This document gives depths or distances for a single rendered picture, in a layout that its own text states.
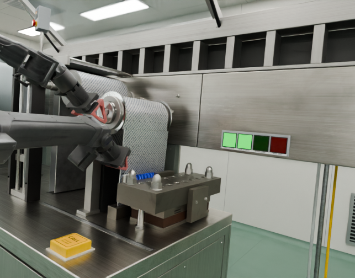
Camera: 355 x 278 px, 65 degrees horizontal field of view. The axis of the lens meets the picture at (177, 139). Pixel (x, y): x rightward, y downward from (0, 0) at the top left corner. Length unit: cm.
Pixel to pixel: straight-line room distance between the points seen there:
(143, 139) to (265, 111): 44
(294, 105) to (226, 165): 273
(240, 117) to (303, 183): 241
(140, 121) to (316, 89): 59
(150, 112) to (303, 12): 61
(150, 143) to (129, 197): 25
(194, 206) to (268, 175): 258
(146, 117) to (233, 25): 48
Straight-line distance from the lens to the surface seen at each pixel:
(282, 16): 108
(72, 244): 75
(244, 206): 365
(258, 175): 352
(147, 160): 103
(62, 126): 59
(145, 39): 139
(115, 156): 87
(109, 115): 95
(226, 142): 106
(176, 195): 88
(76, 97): 87
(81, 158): 79
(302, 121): 98
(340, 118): 97
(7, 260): 102
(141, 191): 83
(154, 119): 105
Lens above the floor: 123
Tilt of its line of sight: 3 degrees down
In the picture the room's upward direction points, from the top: 4 degrees clockwise
